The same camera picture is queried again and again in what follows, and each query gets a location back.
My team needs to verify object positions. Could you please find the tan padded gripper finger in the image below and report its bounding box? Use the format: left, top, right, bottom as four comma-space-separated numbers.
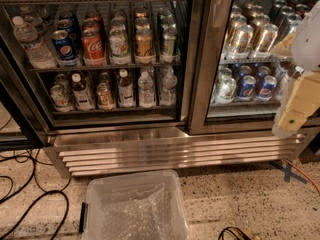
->
278, 71, 320, 132

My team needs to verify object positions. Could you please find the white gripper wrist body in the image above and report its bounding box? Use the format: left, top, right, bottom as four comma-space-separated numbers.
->
272, 66, 304, 138

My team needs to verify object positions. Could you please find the white-cap dark tea bottle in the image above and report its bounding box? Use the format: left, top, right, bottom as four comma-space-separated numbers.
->
118, 69, 136, 108

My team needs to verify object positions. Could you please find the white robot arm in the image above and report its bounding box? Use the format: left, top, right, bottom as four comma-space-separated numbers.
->
271, 1, 320, 138

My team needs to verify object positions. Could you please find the white-cap bottle right fridge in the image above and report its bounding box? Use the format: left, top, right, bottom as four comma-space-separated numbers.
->
274, 67, 295, 101

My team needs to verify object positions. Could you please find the pepsi can fridge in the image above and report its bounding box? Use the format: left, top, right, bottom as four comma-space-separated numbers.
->
237, 75, 256, 101
256, 75, 277, 101

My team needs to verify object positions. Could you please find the left Pepsi can right fridge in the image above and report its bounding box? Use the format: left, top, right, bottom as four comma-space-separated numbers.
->
237, 75, 256, 101

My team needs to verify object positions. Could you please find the white can lower right shelf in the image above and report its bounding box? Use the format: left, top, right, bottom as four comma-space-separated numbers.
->
215, 77, 236, 104

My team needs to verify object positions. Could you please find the gold can fridge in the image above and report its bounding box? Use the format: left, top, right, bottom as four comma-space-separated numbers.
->
249, 23, 278, 58
227, 24, 254, 60

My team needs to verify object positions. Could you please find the silver can right fridge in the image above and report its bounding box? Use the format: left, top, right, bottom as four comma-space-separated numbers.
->
278, 13, 302, 40

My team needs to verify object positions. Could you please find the left gold can right fridge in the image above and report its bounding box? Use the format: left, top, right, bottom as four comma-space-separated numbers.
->
227, 24, 254, 60

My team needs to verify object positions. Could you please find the right clear water bottle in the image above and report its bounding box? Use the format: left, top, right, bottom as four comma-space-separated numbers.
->
160, 68, 178, 106

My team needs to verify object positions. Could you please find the orange label glass bottle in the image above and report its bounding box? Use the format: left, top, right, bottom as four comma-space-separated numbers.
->
96, 83, 116, 110

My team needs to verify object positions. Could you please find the stainless steel glass-door fridge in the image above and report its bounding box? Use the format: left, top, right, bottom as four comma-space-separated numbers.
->
0, 0, 319, 177

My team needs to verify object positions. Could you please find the white-cap dark juice bottle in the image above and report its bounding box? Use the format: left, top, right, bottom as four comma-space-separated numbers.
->
72, 73, 95, 111

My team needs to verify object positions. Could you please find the large clear water bottle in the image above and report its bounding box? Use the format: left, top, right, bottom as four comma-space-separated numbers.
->
12, 16, 57, 69

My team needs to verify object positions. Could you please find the front green silver soda can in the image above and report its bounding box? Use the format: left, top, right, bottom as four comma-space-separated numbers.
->
161, 27, 179, 63

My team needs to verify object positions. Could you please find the clear plastic storage bin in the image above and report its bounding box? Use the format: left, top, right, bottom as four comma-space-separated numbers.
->
80, 170, 189, 240

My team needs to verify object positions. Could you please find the front gold soda can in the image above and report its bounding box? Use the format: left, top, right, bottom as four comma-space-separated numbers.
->
135, 28, 155, 64

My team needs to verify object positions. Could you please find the front white green soda can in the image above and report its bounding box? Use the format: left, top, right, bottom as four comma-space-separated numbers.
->
109, 30, 131, 65

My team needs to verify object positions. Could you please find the front red Coca-Cola can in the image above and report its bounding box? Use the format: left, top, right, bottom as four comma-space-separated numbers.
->
81, 30, 106, 66

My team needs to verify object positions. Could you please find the front blue Pepsi can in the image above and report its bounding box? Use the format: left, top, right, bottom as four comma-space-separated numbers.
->
52, 30, 79, 67

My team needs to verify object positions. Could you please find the orange floor cable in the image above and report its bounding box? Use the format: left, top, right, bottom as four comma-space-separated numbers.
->
284, 158, 320, 195

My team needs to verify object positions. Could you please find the black cable bottom edge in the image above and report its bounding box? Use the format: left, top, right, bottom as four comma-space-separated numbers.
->
217, 226, 252, 240

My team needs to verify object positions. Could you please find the black floor cable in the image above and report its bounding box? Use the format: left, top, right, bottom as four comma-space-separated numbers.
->
0, 149, 72, 240

